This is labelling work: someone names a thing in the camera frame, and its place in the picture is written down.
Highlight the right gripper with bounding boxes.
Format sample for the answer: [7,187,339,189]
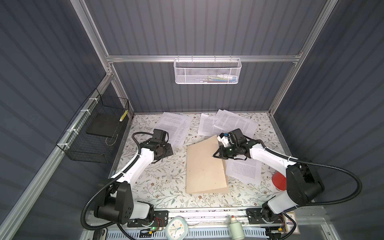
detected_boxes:
[212,144,238,159]

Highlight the beige paper folder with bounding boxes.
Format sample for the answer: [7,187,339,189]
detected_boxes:
[186,135,230,194]

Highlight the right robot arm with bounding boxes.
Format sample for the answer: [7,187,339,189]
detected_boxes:
[213,129,363,224]

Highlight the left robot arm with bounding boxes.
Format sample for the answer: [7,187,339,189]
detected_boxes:
[80,129,173,231]

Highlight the floral table mat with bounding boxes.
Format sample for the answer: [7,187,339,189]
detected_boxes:
[116,112,292,209]

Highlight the yellow marker in basket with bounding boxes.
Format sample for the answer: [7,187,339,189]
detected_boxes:
[120,110,129,122]

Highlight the red pen cup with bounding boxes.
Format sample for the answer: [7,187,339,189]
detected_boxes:
[272,172,287,191]

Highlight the white glue bottle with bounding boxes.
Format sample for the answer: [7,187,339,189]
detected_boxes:
[228,216,245,240]

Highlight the white alarm clock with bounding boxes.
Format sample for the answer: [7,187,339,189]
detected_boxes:
[165,216,189,240]

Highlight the black wire basket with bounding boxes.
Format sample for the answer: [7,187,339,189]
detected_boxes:
[57,90,130,164]

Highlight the white wire basket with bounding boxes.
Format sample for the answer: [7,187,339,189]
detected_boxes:
[173,57,242,85]

